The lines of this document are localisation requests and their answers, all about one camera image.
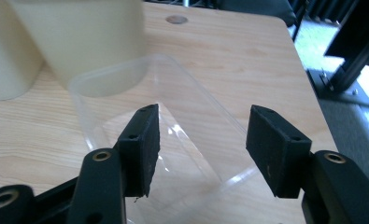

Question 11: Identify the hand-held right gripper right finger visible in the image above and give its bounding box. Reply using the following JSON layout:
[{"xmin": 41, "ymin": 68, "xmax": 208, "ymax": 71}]
[{"xmin": 245, "ymin": 104, "xmax": 313, "ymax": 199}]

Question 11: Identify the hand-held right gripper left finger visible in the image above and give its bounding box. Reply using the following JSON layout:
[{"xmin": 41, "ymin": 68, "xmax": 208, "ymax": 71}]
[{"xmin": 114, "ymin": 103, "xmax": 161, "ymax": 199}]

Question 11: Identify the clear plastic container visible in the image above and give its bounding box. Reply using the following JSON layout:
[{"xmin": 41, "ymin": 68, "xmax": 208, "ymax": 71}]
[{"xmin": 67, "ymin": 53, "xmax": 259, "ymax": 224}]

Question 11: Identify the cream round bin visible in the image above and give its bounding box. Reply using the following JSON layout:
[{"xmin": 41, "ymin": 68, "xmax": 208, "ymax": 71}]
[{"xmin": 6, "ymin": 0, "xmax": 147, "ymax": 98}]

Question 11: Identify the black metal stand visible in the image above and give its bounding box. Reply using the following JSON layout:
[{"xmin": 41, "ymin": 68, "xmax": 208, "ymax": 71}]
[{"xmin": 307, "ymin": 0, "xmax": 369, "ymax": 108}]

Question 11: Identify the round table grommet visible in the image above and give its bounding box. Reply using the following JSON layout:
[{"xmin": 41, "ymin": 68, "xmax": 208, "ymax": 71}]
[{"xmin": 165, "ymin": 14, "xmax": 189, "ymax": 25}]

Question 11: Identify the cream square bin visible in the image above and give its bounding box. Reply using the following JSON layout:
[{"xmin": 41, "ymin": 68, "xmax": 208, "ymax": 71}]
[{"xmin": 0, "ymin": 0, "xmax": 44, "ymax": 103}]

